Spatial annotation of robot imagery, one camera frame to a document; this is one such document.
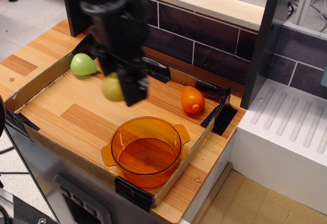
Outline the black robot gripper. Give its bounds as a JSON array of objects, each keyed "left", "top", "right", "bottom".
[{"left": 80, "top": 0, "right": 151, "bottom": 107}]

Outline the yellow toy potato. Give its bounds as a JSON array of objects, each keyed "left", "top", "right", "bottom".
[{"left": 102, "top": 72, "right": 125, "bottom": 102}]

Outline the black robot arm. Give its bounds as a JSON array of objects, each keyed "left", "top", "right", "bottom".
[{"left": 79, "top": 0, "right": 151, "bottom": 106}]

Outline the orange transparent plastic pot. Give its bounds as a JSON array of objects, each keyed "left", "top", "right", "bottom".
[{"left": 101, "top": 117, "right": 190, "bottom": 189}]

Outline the cardboard fence with black tape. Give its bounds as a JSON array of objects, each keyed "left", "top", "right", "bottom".
[{"left": 1, "top": 30, "right": 245, "bottom": 223}]

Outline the green toy pear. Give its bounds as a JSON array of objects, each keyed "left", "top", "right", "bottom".
[{"left": 70, "top": 53, "right": 100, "bottom": 76}]

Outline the orange toy carrot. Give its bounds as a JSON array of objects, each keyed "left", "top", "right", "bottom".
[{"left": 181, "top": 86, "right": 205, "bottom": 114}]

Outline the silver toy oven front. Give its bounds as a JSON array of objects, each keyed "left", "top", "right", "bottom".
[{"left": 5, "top": 125, "right": 162, "bottom": 223}]

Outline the white toy sink drainboard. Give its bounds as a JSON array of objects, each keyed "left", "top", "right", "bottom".
[{"left": 230, "top": 80, "right": 326, "bottom": 214}]

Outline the dark grey vertical post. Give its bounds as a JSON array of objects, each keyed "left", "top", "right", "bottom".
[{"left": 241, "top": 0, "right": 291, "bottom": 109}]

